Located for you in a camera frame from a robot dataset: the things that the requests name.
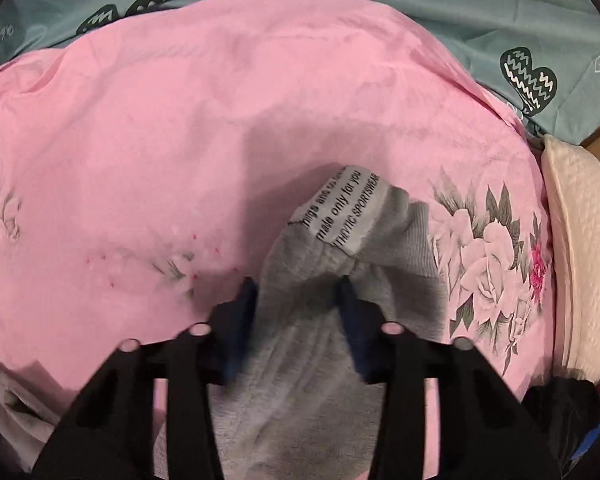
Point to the light grey cloth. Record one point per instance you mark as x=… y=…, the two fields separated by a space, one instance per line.
x=10 y=410

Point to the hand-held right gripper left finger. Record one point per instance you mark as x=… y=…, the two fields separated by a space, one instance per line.
x=241 y=330

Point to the pink floral bed sheet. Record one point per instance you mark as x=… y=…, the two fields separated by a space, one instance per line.
x=180 y=160

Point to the teal heart-print blanket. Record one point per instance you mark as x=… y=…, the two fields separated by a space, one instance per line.
x=430 y=15

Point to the dark cloth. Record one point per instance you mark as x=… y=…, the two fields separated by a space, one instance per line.
x=560 y=420

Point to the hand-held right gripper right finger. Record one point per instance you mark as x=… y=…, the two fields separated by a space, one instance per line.
x=354 y=330

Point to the cream quilted mattress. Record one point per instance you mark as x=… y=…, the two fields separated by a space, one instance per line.
x=580 y=260

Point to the grey pants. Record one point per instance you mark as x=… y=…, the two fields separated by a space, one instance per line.
x=310 y=340

